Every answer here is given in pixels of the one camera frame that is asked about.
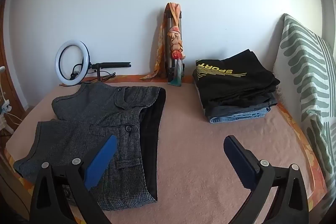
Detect green striped white pillow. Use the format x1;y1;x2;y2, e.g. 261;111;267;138
273;13;336;203

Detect grey tweed pants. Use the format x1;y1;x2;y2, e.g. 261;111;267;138
13;82;167;211

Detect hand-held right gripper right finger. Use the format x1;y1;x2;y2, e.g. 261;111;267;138
223;135;310;224

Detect dark grey folded pants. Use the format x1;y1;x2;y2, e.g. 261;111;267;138
205;94;279;116

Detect beige blanket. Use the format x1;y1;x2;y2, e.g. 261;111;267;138
5;81;328;224

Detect white cable bundle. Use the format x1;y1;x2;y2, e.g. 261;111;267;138
0;66;19;135

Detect folded tripod with orange scarf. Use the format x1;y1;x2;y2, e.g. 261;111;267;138
140;3;187;87

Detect black cable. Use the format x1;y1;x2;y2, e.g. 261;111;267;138
60;71;117;87

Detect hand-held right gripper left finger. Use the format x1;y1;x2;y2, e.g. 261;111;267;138
29;134;118;224

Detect folded silver tripod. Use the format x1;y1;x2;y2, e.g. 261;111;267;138
164;10;186;82

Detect white ring light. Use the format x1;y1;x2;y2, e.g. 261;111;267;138
55;40;92;86

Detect blue jeans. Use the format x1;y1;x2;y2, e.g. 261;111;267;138
207;106;271;124

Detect black mini tripod stand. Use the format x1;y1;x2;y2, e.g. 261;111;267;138
91;61;132;82

